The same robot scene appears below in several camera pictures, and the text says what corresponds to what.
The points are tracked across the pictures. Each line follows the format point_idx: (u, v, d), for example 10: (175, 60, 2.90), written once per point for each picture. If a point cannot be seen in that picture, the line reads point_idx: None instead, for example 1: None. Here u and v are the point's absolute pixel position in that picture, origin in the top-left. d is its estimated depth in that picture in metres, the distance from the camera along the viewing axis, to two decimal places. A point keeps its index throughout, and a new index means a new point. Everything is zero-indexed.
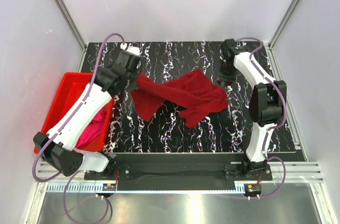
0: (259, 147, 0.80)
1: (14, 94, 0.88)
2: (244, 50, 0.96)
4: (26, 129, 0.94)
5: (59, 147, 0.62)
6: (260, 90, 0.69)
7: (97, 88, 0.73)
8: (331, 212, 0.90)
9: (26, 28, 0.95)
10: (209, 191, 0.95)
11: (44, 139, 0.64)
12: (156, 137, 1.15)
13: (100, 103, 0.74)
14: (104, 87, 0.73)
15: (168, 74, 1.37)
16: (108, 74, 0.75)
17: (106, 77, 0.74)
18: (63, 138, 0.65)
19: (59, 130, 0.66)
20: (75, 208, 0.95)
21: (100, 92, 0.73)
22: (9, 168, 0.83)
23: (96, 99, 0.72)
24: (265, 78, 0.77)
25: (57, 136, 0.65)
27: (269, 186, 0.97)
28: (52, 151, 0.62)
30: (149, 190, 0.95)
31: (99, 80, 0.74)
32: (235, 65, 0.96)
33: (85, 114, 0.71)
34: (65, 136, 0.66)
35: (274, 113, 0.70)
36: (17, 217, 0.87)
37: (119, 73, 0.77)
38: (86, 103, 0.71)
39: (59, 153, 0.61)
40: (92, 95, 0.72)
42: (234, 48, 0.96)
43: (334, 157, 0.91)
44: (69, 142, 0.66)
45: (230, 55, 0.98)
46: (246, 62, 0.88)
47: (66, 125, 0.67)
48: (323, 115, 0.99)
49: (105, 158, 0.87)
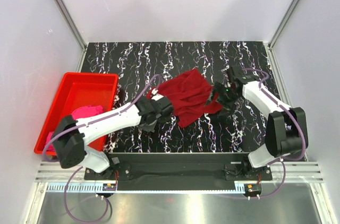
0: (264, 162, 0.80)
1: (14, 94, 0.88)
2: (252, 79, 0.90)
4: (26, 129, 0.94)
5: (80, 137, 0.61)
6: (277, 120, 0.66)
7: (134, 110, 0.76)
8: (331, 212, 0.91)
9: (26, 28, 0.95)
10: (209, 191, 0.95)
11: (70, 123, 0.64)
12: (156, 137, 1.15)
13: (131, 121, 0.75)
14: (139, 113, 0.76)
15: (168, 74, 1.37)
16: (147, 104, 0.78)
17: (145, 106, 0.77)
18: (87, 131, 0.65)
19: (87, 123, 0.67)
20: (75, 208, 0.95)
21: (134, 118, 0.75)
22: (10, 169, 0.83)
23: (131, 117, 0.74)
24: (279, 105, 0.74)
25: (83, 127, 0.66)
27: (269, 186, 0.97)
28: (71, 137, 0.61)
30: (149, 190, 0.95)
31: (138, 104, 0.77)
32: (244, 95, 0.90)
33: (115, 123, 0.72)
34: (90, 131, 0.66)
35: (295, 146, 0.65)
36: (17, 217, 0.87)
37: (154, 109, 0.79)
38: (121, 114, 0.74)
39: (75, 141, 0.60)
40: (129, 111, 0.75)
42: (241, 78, 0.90)
43: (334, 156, 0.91)
44: (89, 137, 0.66)
45: (237, 86, 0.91)
46: (256, 92, 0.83)
47: (95, 122, 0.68)
48: (322, 115, 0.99)
49: (106, 162, 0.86)
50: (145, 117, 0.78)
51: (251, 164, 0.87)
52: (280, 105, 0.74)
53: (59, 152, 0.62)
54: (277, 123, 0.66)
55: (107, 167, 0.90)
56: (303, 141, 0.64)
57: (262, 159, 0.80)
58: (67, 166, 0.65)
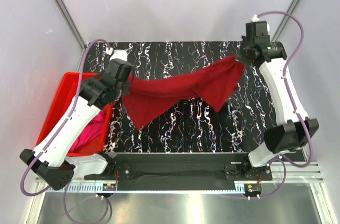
0: (263, 161, 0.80)
1: (14, 94, 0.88)
2: (275, 54, 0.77)
4: (26, 129, 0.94)
5: (44, 166, 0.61)
6: (288, 128, 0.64)
7: (83, 102, 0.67)
8: (330, 212, 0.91)
9: (26, 29, 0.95)
10: (209, 191, 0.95)
11: (30, 157, 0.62)
12: (156, 137, 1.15)
13: (88, 116, 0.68)
14: (89, 103, 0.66)
15: (168, 74, 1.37)
16: (96, 84, 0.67)
17: (94, 88, 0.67)
18: (48, 157, 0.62)
19: (44, 149, 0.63)
20: (75, 208, 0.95)
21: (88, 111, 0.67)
22: (10, 169, 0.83)
23: (83, 113, 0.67)
24: (296, 113, 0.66)
25: (43, 155, 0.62)
27: (269, 186, 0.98)
28: (37, 170, 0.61)
30: (149, 190, 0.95)
31: (84, 93, 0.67)
32: (260, 67, 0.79)
33: (70, 130, 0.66)
34: (50, 154, 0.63)
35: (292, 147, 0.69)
36: (17, 217, 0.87)
37: (107, 85, 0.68)
38: (72, 118, 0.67)
39: (45, 170, 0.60)
40: (78, 109, 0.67)
42: (264, 49, 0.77)
43: (334, 156, 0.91)
44: (55, 160, 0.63)
45: (256, 54, 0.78)
46: (273, 77, 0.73)
47: (51, 143, 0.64)
48: (322, 115, 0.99)
49: (103, 161, 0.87)
50: (102, 98, 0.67)
51: (251, 164, 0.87)
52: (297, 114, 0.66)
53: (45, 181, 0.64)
54: (288, 131, 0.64)
55: (108, 164, 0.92)
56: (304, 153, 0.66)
57: (260, 158, 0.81)
58: (60, 188, 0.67)
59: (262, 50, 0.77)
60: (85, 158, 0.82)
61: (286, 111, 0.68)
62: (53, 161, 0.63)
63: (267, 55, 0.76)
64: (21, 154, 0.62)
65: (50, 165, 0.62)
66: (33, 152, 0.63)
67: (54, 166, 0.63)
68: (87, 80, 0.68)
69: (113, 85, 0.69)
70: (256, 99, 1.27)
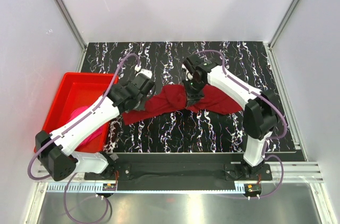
0: (258, 155, 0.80)
1: (14, 94, 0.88)
2: (213, 65, 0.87)
4: (26, 129, 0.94)
5: (57, 150, 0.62)
6: (251, 104, 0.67)
7: (109, 102, 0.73)
8: (330, 212, 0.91)
9: (26, 29, 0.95)
10: (209, 191, 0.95)
11: (46, 139, 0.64)
12: (156, 137, 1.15)
13: (109, 115, 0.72)
14: (113, 105, 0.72)
15: (168, 74, 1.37)
16: (122, 91, 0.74)
17: (120, 93, 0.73)
18: (64, 142, 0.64)
19: (62, 133, 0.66)
20: (75, 209, 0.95)
21: (110, 111, 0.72)
22: (10, 169, 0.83)
23: (107, 111, 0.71)
24: (251, 92, 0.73)
25: (59, 139, 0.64)
27: (269, 186, 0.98)
28: (50, 152, 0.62)
30: (149, 190, 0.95)
31: (109, 95, 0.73)
32: (209, 82, 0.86)
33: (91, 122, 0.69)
34: (66, 140, 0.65)
35: (271, 121, 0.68)
36: (17, 217, 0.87)
37: (131, 94, 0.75)
38: (95, 112, 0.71)
39: (55, 155, 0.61)
40: (102, 106, 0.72)
42: (202, 65, 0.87)
43: (334, 156, 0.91)
44: (68, 146, 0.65)
45: (200, 74, 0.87)
46: (224, 81, 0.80)
47: (70, 130, 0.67)
48: (322, 115, 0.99)
49: (104, 161, 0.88)
50: (124, 104, 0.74)
51: (249, 163, 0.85)
52: (252, 92, 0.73)
53: (49, 168, 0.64)
54: (253, 104, 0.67)
55: (108, 165, 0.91)
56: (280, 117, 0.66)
57: (254, 154, 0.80)
58: (62, 178, 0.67)
59: (202, 68, 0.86)
60: (87, 155, 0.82)
61: (241, 94, 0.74)
62: (67, 147, 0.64)
63: (207, 68, 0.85)
64: (38, 134, 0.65)
65: (63, 149, 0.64)
66: (51, 134, 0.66)
67: (65, 154, 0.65)
68: (115, 87, 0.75)
69: (136, 94, 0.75)
70: None
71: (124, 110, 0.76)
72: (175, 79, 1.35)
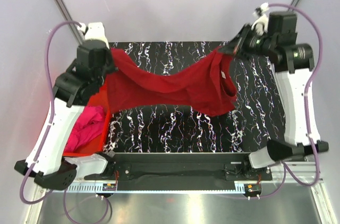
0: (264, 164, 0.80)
1: (15, 93, 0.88)
2: (303, 60, 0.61)
4: (25, 129, 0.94)
5: (40, 177, 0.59)
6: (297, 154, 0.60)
7: (62, 104, 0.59)
8: (330, 212, 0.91)
9: (26, 28, 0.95)
10: (209, 191, 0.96)
11: (24, 169, 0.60)
12: (156, 137, 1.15)
13: (71, 117, 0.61)
14: (69, 106, 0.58)
15: (168, 74, 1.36)
16: (71, 80, 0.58)
17: (70, 84, 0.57)
18: (42, 166, 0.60)
19: (36, 159, 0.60)
20: (75, 209, 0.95)
21: (65, 114, 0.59)
22: (9, 169, 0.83)
23: (65, 116, 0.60)
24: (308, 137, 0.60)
25: (35, 166, 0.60)
27: (269, 186, 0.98)
28: (35, 179, 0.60)
30: (149, 190, 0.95)
31: (59, 93, 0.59)
32: (277, 71, 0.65)
33: (56, 135, 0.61)
34: (43, 164, 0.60)
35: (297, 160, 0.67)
36: (16, 217, 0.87)
37: (85, 77, 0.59)
38: (54, 123, 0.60)
39: (41, 182, 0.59)
40: (58, 113, 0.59)
42: (291, 52, 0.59)
43: (334, 156, 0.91)
44: (50, 167, 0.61)
45: (279, 59, 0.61)
46: (294, 93, 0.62)
47: (41, 152, 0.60)
48: (322, 115, 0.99)
49: (103, 160, 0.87)
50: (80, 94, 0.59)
51: (251, 164, 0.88)
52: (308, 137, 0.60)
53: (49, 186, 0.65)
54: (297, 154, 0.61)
55: (108, 163, 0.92)
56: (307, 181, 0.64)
57: (260, 162, 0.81)
58: (67, 186, 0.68)
59: (286, 54, 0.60)
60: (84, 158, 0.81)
61: (297, 132, 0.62)
62: (48, 168, 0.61)
63: (290, 63, 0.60)
64: (16, 165, 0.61)
65: (45, 174, 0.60)
66: (26, 162, 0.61)
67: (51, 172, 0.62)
68: (62, 77, 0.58)
69: (91, 76, 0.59)
70: (256, 99, 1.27)
71: (87, 98, 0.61)
72: None
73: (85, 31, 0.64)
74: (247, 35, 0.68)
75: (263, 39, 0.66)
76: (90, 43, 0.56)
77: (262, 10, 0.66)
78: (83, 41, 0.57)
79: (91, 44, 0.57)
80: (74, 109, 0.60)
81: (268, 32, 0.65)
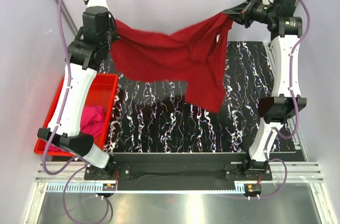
0: (261, 146, 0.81)
1: (15, 93, 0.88)
2: (294, 29, 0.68)
4: (25, 129, 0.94)
5: (65, 137, 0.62)
6: (280, 103, 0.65)
7: (78, 68, 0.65)
8: (330, 211, 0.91)
9: (26, 28, 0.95)
10: (209, 191, 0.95)
11: (47, 134, 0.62)
12: (156, 137, 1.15)
13: (87, 80, 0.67)
14: (84, 68, 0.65)
15: None
16: (83, 45, 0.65)
17: (83, 49, 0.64)
18: (66, 128, 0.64)
19: (58, 122, 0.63)
20: (75, 208, 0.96)
21: (81, 77, 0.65)
22: (9, 169, 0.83)
23: (82, 79, 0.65)
24: (290, 91, 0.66)
25: (59, 128, 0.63)
27: (269, 186, 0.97)
28: (60, 142, 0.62)
30: (149, 190, 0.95)
31: (73, 59, 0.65)
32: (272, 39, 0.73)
33: (77, 97, 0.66)
34: (66, 125, 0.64)
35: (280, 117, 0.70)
36: (17, 217, 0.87)
37: (95, 41, 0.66)
38: (73, 86, 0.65)
39: (67, 142, 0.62)
40: (75, 77, 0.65)
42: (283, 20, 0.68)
43: (333, 156, 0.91)
44: (73, 129, 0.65)
45: (273, 26, 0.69)
46: (281, 52, 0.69)
47: (62, 115, 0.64)
48: (323, 115, 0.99)
49: (105, 154, 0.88)
50: (93, 57, 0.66)
51: (249, 156, 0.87)
52: (290, 91, 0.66)
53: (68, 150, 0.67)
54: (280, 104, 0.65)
55: (108, 160, 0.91)
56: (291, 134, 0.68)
57: (257, 146, 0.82)
58: (85, 154, 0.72)
59: (280, 23, 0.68)
60: None
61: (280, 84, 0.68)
62: (70, 130, 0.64)
63: (282, 28, 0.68)
64: (38, 132, 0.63)
65: (69, 135, 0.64)
66: (49, 128, 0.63)
67: (74, 135, 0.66)
68: (74, 44, 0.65)
69: (99, 40, 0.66)
70: (256, 99, 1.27)
71: (99, 61, 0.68)
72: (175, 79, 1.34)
73: None
74: (254, 3, 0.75)
75: (269, 7, 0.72)
76: (94, 9, 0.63)
77: None
78: (86, 8, 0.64)
79: (94, 10, 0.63)
80: (88, 72, 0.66)
81: (273, 2, 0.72)
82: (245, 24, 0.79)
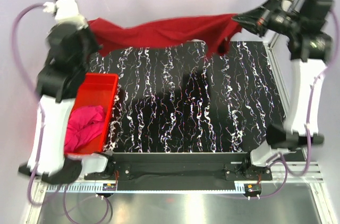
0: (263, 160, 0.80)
1: (15, 93, 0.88)
2: (320, 50, 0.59)
4: (25, 129, 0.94)
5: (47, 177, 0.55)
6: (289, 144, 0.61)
7: (52, 100, 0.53)
8: (330, 211, 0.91)
9: (26, 28, 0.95)
10: (209, 191, 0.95)
11: (27, 172, 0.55)
12: (156, 137, 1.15)
13: (65, 111, 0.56)
14: (58, 102, 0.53)
15: (168, 74, 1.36)
16: (52, 76, 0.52)
17: (54, 79, 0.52)
18: (46, 167, 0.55)
19: (36, 161, 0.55)
20: (75, 208, 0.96)
21: (56, 113, 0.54)
22: (9, 170, 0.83)
23: (58, 112, 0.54)
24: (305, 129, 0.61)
25: (39, 167, 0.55)
27: (269, 186, 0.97)
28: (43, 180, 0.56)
30: (149, 190, 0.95)
31: (44, 92, 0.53)
32: (291, 57, 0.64)
33: (54, 132, 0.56)
34: (46, 164, 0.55)
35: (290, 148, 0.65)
36: (17, 218, 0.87)
37: (66, 67, 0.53)
38: (48, 122, 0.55)
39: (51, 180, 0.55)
40: (49, 111, 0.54)
42: (309, 42, 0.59)
43: (334, 156, 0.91)
44: (56, 165, 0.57)
45: (296, 45, 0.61)
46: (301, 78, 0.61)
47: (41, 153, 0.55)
48: (323, 115, 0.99)
49: (103, 157, 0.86)
50: (67, 87, 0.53)
51: (251, 160, 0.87)
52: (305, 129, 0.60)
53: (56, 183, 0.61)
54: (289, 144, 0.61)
55: (108, 161, 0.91)
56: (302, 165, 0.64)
57: (260, 156, 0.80)
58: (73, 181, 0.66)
59: (304, 43, 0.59)
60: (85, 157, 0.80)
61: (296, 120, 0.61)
62: (52, 166, 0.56)
63: (306, 52, 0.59)
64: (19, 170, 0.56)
65: (51, 173, 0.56)
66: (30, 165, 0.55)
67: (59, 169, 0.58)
68: (41, 75, 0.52)
69: (71, 65, 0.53)
70: (256, 99, 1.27)
71: (74, 91, 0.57)
72: (175, 79, 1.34)
73: (55, 10, 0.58)
74: (275, 9, 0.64)
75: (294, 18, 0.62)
76: (58, 29, 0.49)
77: None
78: (50, 28, 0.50)
79: (61, 30, 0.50)
80: (64, 105, 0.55)
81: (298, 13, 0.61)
82: (260, 34, 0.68)
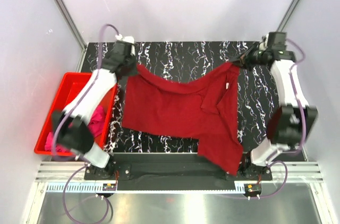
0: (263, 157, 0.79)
1: (15, 94, 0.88)
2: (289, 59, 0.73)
4: (25, 128, 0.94)
5: (78, 119, 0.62)
6: (287, 111, 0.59)
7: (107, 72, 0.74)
8: (330, 211, 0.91)
9: (26, 28, 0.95)
10: (209, 191, 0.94)
11: (60, 116, 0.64)
12: (156, 137, 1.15)
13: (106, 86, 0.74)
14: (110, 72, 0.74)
15: (168, 74, 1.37)
16: (112, 58, 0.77)
17: (109, 66, 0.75)
18: (81, 111, 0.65)
19: (76, 104, 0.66)
20: (75, 208, 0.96)
21: (109, 80, 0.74)
22: (9, 169, 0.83)
23: (102, 81, 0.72)
24: (296, 99, 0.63)
25: (74, 111, 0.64)
27: (269, 186, 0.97)
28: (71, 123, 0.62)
30: (148, 190, 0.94)
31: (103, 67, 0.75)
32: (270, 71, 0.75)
33: (98, 91, 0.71)
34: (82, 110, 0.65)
35: (291, 138, 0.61)
36: (17, 217, 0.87)
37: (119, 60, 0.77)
38: (96, 83, 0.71)
39: (79, 123, 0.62)
40: (101, 78, 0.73)
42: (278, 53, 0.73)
43: (333, 155, 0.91)
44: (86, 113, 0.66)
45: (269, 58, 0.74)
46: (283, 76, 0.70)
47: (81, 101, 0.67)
48: (323, 115, 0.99)
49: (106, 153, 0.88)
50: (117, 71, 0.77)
51: (251, 158, 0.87)
52: (297, 100, 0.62)
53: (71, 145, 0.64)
54: (285, 114, 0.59)
55: (108, 160, 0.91)
56: (302, 139, 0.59)
57: (260, 155, 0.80)
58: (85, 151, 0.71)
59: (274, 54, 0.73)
60: None
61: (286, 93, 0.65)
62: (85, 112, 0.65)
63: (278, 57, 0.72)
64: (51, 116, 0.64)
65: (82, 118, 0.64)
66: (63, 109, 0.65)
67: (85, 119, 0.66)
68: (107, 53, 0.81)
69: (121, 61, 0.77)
70: (256, 99, 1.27)
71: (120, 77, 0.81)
72: (175, 79, 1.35)
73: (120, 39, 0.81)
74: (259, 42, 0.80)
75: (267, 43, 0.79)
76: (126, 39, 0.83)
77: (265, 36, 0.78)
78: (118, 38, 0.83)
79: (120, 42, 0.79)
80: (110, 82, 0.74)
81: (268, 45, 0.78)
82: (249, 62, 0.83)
